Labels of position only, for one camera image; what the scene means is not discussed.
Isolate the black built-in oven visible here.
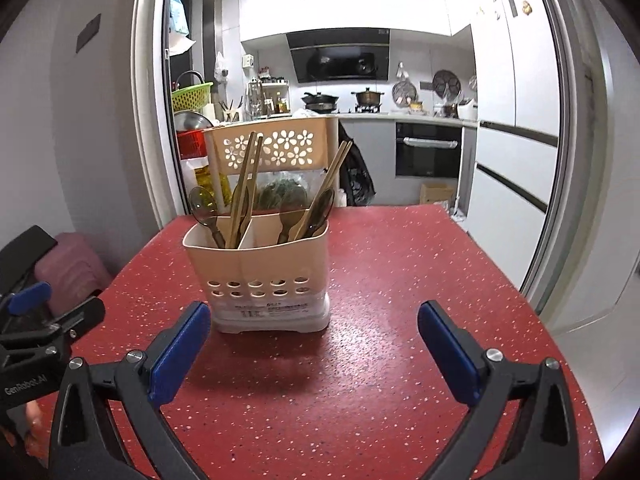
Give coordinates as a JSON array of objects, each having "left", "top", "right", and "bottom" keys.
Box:
[{"left": 395, "top": 122, "right": 462, "bottom": 179}]

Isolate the black wok on stove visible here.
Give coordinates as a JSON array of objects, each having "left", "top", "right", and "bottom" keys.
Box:
[{"left": 302, "top": 92, "right": 338, "bottom": 114}]

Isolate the green plastic basket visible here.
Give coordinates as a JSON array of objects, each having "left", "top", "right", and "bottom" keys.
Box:
[{"left": 171, "top": 82, "right": 213, "bottom": 113}]

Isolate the bamboo chopstick blue tip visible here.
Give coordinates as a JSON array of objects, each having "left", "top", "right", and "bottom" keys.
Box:
[{"left": 226, "top": 131, "right": 257, "bottom": 249}]

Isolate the red plastic basin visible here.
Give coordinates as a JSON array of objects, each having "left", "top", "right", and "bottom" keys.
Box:
[{"left": 177, "top": 129, "right": 207, "bottom": 160}]

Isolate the black range hood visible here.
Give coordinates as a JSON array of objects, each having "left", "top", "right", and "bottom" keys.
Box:
[{"left": 285, "top": 27, "right": 390, "bottom": 84}]

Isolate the white refrigerator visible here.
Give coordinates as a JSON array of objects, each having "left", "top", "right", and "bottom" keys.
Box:
[{"left": 466, "top": 0, "right": 561, "bottom": 287}]

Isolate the grey wall switch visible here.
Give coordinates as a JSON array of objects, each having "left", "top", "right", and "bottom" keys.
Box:
[{"left": 75, "top": 13, "right": 102, "bottom": 53}]

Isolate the black garbage bag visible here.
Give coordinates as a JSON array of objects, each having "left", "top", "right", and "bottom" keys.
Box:
[{"left": 338, "top": 122, "right": 375, "bottom": 207}]

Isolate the yellow oil bottle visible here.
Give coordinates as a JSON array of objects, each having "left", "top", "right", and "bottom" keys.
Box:
[{"left": 194, "top": 165, "right": 231, "bottom": 206}]

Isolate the brown pot on stove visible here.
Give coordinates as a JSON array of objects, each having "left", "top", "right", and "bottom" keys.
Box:
[{"left": 352, "top": 87, "right": 384, "bottom": 113}]

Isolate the pink chair cushion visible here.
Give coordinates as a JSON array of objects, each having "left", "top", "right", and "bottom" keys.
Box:
[{"left": 35, "top": 233, "right": 112, "bottom": 318}]

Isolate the beige plastic utensil holder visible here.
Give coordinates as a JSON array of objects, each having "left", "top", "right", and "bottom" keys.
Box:
[{"left": 182, "top": 214, "right": 330, "bottom": 334}]

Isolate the beige flower-cutout storage cart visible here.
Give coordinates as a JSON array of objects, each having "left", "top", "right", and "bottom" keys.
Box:
[{"left": 203, "top": 115, "right": 341, "bottom": 214}]

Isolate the brown spoon in holder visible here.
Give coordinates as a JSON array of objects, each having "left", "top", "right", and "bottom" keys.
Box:
[{"left": 277, "top": 195, "right": 306, "bottom": 245}]

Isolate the cardboard box on floor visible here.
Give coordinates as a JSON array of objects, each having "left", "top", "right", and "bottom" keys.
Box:
[{"left": 419, "top": 182, "right": 457, "bottom": 205}]

